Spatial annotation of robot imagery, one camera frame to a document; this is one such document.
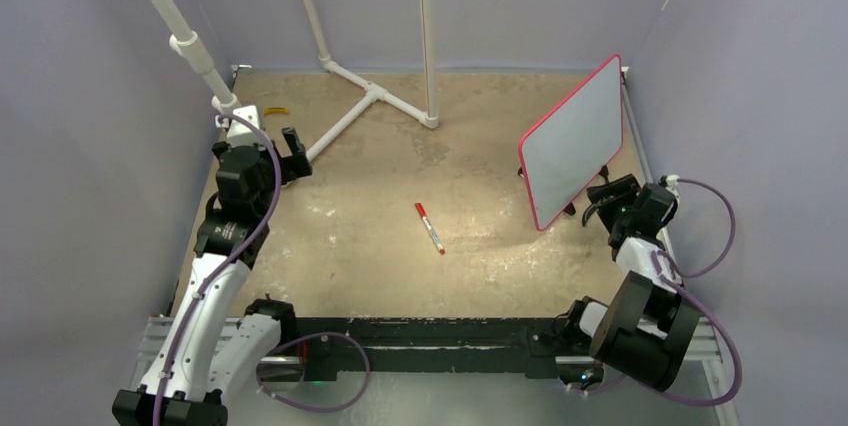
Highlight white PVC pipe frame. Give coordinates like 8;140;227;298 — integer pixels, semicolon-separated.
149;0;440;160

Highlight black whiteboard easel stand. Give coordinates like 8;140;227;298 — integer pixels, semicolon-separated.
517;165;610;216

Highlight aluminium extrusion frame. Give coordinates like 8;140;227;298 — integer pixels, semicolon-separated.
122;74;742;407

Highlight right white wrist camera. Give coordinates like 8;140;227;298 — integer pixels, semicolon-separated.
659;174;681;200

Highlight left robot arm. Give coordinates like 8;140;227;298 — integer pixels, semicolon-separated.
112;128;312;425

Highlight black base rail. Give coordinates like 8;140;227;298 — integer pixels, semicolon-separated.
283;317;599;381

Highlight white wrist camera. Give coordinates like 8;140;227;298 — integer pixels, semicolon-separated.
226;105;264;149
659;174;681;200

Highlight red-framed whiteboard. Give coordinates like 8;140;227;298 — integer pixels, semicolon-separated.
518;54;623;231

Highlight yellow-handled pliers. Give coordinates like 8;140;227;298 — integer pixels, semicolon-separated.
263;107;290;117

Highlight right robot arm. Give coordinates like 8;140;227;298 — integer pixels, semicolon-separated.
553;174;701;392

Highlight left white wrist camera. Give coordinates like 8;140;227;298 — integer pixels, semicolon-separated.
226;105;264;149

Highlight red whiteboard marker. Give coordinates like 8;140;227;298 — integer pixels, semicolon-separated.
415;203;446;255

